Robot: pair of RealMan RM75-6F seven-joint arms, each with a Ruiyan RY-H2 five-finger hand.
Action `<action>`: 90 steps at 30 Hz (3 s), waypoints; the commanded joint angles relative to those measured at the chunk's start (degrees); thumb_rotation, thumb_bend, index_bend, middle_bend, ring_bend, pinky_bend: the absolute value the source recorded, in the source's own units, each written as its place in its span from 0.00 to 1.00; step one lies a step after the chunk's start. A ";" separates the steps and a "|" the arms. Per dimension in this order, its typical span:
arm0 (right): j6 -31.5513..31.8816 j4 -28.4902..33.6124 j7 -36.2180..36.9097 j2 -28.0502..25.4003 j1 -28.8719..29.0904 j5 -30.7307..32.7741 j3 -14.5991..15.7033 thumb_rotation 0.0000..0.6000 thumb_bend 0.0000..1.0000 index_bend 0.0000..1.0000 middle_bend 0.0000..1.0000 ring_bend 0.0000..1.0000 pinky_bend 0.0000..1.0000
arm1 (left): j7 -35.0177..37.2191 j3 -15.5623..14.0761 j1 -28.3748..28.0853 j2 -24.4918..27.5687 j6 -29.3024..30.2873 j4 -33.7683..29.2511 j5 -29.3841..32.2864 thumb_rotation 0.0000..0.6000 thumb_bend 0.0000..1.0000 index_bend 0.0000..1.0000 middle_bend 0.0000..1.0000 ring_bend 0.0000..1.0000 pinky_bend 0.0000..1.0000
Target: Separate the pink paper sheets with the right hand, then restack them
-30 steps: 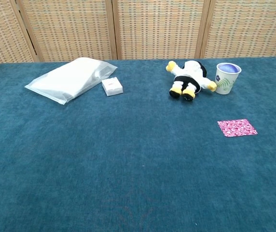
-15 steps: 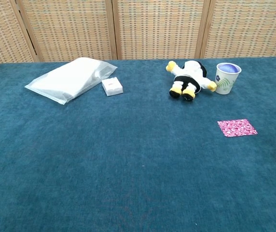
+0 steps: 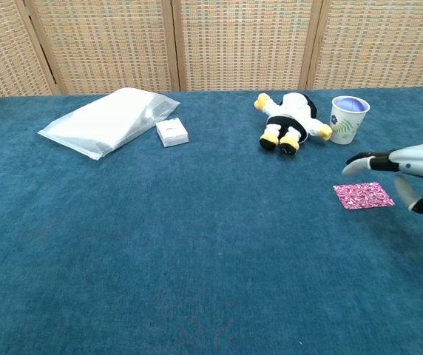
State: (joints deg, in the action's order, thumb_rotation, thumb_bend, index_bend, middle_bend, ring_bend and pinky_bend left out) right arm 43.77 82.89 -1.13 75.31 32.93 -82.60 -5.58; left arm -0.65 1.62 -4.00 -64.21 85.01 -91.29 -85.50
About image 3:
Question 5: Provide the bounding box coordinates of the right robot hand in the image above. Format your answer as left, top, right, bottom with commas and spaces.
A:
341, 142, 423, 214

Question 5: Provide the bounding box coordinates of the pink patterned square card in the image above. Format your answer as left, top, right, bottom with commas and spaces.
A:
332, 180, 396, 211

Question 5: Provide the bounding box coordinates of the floral paper cup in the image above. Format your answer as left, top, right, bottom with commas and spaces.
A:
328, 95, 371, 145

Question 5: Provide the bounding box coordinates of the black and white plush doll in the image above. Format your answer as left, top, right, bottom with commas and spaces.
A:
253, 92, 334, 155

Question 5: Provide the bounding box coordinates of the woven wooden folding screen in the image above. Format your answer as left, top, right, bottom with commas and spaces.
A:
0, 0, 423, 100

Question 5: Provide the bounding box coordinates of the teal table cloth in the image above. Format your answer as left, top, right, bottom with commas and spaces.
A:
0, 85, 423, 355

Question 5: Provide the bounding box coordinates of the small white box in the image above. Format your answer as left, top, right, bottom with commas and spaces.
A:
155, 117, 190, 148

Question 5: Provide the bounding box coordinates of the white plastic bag package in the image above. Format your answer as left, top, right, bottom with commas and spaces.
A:
37, 87, 181, 160

